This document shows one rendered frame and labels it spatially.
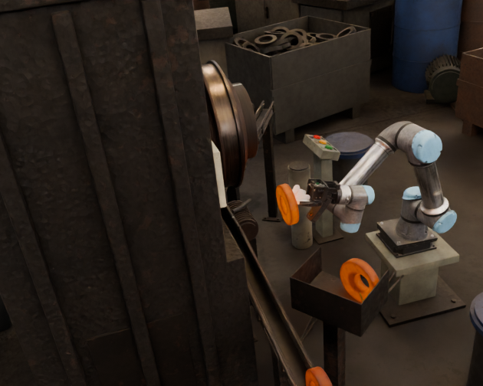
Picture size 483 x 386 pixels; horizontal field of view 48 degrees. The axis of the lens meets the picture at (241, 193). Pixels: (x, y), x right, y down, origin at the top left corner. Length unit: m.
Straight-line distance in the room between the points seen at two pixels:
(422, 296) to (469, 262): 0.45
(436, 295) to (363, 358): 0.56
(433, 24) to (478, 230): 2.35
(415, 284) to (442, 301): 0.17
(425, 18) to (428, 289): 2.97
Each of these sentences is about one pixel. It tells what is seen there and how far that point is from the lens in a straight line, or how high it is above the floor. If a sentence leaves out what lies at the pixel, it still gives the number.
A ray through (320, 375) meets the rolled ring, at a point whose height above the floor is 0.75.
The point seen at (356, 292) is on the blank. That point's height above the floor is 0.63.
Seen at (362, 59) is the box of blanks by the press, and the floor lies 0.51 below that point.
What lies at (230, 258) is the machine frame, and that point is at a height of 0.87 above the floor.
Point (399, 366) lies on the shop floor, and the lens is 2.57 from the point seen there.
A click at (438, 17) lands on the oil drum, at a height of 0.69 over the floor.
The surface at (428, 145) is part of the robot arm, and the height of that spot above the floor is 0.94.
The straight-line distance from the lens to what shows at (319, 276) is 2.02.
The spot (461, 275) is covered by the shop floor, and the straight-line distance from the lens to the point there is 3.08.
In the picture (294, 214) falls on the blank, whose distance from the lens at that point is 1.97.
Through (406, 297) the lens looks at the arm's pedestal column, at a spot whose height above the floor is 0.06.
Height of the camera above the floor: 1.89
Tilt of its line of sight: 30 degrees down
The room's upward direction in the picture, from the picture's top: 6 degrees counter-clockwise
